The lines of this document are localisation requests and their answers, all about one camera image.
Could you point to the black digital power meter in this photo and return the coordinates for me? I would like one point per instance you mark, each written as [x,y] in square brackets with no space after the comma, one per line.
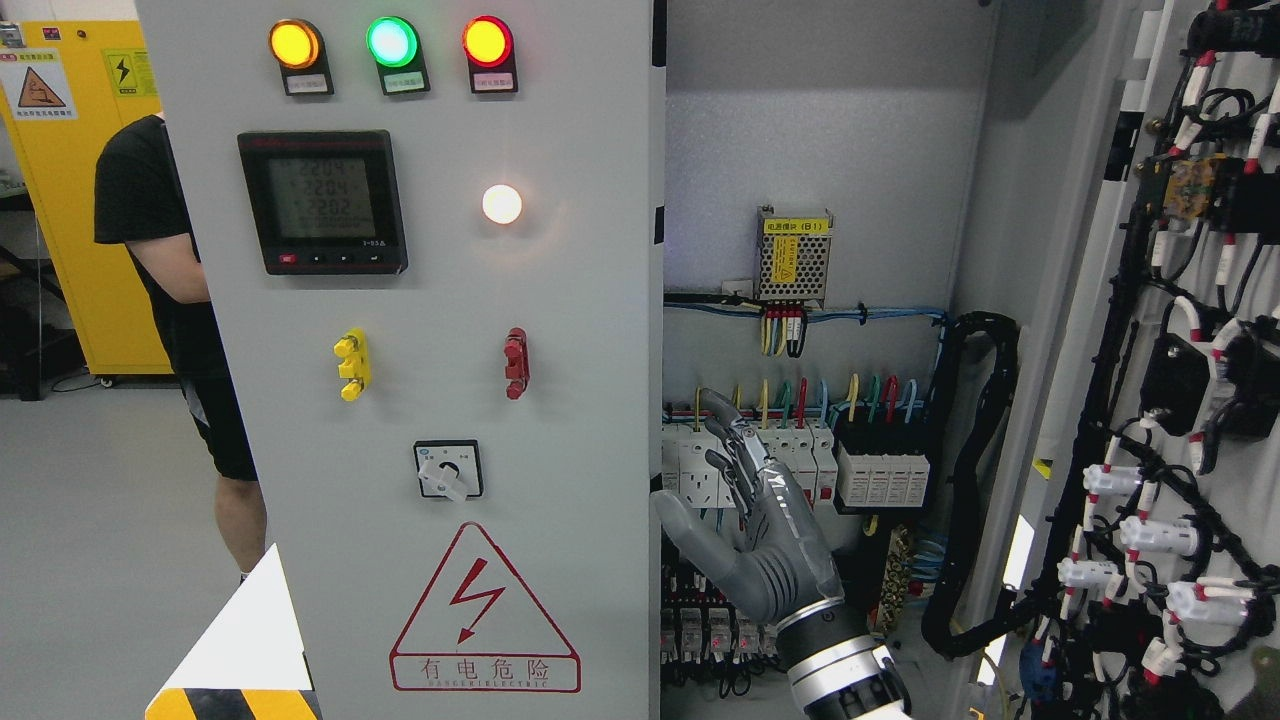
[325,202]

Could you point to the black surge protector block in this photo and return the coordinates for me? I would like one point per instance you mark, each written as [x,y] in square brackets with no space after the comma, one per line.
[882,467]

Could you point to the red indicator lamp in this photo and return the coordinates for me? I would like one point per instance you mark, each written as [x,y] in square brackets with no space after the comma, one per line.
[489,47]

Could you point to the person in black clothes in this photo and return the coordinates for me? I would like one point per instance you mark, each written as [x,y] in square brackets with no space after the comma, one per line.
[138,204]

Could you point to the yellow terminal post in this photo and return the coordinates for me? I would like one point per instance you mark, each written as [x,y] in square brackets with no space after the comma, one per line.
[352,351]

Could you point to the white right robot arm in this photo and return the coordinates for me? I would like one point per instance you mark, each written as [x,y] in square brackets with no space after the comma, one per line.
[836,668]

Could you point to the green indicator lamp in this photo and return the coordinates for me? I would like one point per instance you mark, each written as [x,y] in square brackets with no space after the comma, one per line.
[395,47]

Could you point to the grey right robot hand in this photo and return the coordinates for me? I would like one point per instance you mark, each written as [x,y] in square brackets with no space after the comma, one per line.
[786,563]

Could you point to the white indicator lamp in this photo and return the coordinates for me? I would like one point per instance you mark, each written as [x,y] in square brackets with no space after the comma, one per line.
[502,204]

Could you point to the black rotary selector switch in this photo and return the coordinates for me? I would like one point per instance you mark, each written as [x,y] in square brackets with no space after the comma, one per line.
[449,468]

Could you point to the red electric danger sticker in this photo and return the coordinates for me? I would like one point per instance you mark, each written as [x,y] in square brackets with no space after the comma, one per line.
[479,628]

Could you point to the grey cabinet door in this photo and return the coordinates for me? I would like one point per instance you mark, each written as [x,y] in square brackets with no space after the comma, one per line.
[1115,547]
[567,466]

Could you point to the metal mesh power supply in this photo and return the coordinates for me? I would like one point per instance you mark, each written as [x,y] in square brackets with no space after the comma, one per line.
[793,255]

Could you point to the yellow safety storage cabinet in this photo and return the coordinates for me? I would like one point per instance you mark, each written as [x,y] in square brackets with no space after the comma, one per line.
[67,89]

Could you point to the yellow indicator lamp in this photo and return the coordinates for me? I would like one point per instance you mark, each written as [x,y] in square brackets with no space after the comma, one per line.
[299,49]

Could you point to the lower relay terminal row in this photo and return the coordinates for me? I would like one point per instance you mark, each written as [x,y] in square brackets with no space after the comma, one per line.
[699,627]

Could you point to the white breaker and socket row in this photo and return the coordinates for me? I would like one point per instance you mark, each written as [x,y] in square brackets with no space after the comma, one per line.
[808,452]

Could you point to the red terminal post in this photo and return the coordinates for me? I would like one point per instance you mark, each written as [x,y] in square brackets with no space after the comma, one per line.
[517,371]

